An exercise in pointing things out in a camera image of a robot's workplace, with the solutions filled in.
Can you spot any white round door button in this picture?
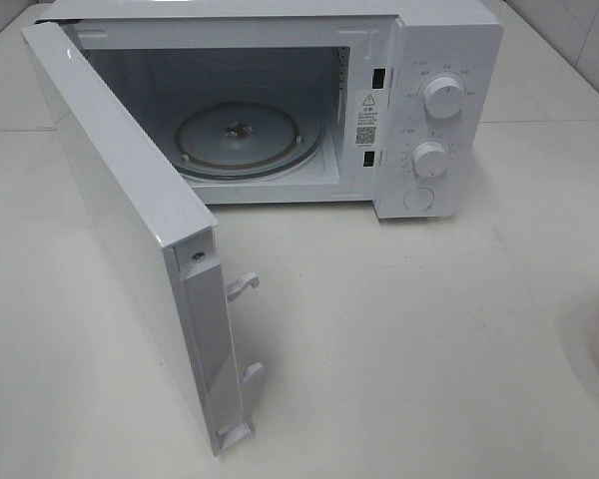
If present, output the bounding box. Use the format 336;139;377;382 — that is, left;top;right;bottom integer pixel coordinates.
404;188;434;212

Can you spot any white microwave door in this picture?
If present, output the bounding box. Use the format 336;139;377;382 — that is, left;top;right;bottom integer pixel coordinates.
22;22;263;454

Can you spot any white timer knob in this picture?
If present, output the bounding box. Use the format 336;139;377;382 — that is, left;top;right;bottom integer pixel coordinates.
412;141;450;178

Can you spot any white warning label sticker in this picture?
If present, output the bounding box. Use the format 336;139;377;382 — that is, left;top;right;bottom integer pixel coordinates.
353;90;380;148

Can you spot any white microwave oven body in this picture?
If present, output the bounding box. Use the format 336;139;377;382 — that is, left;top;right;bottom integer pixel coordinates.
31;1;503;219

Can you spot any upper white power knob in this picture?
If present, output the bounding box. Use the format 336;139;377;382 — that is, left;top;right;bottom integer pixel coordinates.
422;74;465;120

